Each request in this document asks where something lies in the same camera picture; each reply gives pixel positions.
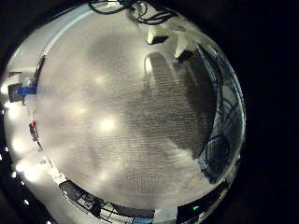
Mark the white post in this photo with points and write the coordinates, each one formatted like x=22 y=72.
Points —
x=166 y=216

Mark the dark grey flat box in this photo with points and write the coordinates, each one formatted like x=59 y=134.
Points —
x=15 y=92

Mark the red clamp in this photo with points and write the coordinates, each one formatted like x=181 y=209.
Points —
x=32 y=126

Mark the blue tape strip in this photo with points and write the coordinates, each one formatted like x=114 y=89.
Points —
x=27 y=90

